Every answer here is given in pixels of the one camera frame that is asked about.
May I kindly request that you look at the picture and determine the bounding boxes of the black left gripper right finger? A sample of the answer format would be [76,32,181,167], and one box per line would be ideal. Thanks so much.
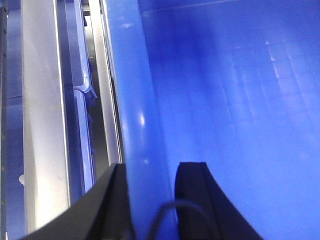
[174,162,262,240]

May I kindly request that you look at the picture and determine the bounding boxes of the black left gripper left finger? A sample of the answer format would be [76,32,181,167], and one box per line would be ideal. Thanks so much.
[25,163,136,240]

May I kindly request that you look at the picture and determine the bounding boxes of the large blue plastic bin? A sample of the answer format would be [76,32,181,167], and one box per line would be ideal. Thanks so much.
[103,0,320,240]

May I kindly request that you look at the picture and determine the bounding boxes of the blue bin below shelf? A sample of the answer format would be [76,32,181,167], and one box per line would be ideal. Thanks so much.
[69,90,97,204]
[57,0,95,95]

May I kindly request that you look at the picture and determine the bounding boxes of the thin grey cable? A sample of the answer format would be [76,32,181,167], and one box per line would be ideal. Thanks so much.
[146,199,213,240]

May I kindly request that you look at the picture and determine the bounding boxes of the lower steel shelf rail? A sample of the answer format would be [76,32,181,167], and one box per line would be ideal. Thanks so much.
[21,0,71,233]

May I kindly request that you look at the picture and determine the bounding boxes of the stainless steel shelf rail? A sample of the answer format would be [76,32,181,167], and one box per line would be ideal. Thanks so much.
[88,0,124,165]

